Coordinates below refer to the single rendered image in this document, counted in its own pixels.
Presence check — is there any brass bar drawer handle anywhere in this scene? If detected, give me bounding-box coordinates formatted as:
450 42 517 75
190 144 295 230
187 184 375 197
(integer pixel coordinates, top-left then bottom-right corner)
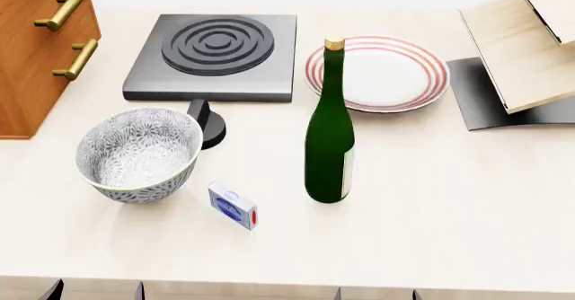
51 38 100 82
33 0 86 33

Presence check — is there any dark grey square stove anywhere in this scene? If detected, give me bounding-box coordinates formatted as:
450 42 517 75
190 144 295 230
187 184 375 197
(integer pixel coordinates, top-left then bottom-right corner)
121 13 299 104

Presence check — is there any black ringed stove burner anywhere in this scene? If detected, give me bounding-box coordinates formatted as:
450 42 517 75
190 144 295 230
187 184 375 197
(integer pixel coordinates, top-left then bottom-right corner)
160 17 276 77

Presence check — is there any white grey patterned bowl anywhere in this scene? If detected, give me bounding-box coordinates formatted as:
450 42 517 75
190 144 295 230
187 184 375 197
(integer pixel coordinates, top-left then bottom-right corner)
74 106 205 205

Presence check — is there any light wooden rack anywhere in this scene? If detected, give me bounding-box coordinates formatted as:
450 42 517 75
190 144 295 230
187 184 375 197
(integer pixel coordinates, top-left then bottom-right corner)
457 0 575 116

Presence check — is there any black stove knob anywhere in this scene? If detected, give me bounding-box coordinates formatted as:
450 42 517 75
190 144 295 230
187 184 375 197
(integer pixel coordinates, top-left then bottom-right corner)
185 98 228 152

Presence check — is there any white plate with red rings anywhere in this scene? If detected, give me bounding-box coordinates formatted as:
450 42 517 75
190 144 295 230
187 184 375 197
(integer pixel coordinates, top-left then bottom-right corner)
303 35 452 114

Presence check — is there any wooden cabinet with drawers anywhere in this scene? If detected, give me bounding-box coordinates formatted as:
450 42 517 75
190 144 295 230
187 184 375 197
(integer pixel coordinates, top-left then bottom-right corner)
0 0 102 141

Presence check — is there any green glass wine bottle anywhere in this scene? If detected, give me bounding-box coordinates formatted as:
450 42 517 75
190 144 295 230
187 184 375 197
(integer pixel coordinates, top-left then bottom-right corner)
304 36 357 205

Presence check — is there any small white blue box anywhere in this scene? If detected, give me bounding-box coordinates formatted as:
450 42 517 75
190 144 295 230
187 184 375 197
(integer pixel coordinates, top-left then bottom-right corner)
207 180 259 232

